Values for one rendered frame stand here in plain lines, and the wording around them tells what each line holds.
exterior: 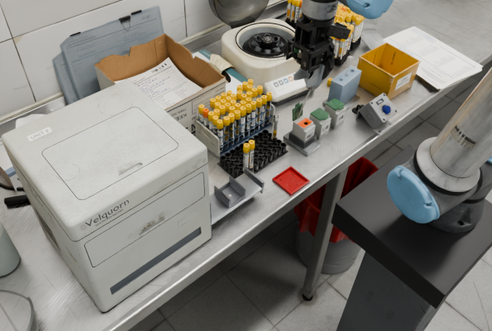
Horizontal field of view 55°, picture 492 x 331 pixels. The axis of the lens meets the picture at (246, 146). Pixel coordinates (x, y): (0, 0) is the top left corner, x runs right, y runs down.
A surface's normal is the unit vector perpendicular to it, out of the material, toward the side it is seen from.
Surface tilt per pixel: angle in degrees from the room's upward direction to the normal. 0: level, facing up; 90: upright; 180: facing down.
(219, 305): 0
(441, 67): 0
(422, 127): 0
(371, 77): 90
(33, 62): 90
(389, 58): 90
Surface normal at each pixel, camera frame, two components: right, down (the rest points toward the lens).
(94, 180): 0.03, -0.71
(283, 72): 0.54, 0.60
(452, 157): -0.64, 0.57
